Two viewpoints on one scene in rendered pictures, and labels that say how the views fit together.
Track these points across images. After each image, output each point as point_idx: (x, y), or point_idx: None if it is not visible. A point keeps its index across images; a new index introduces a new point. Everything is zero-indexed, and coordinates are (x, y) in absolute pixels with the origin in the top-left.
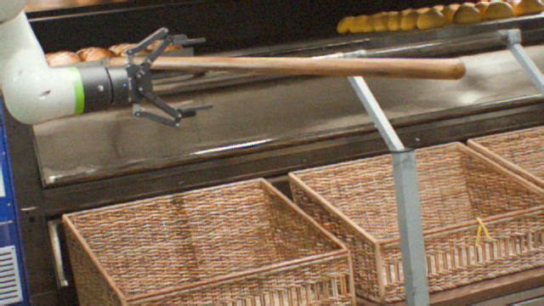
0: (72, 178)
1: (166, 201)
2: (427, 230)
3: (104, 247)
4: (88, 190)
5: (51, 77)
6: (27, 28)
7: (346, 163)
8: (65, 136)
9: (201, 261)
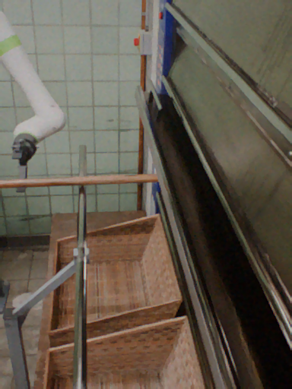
0: (157, 200)
1: (166, 252)
2: (44, 385)
3: (154, 241)
4: None
5: (16, 131)
6: (35, 106)
7: (195, 358)
8: None
9: (156, 293)
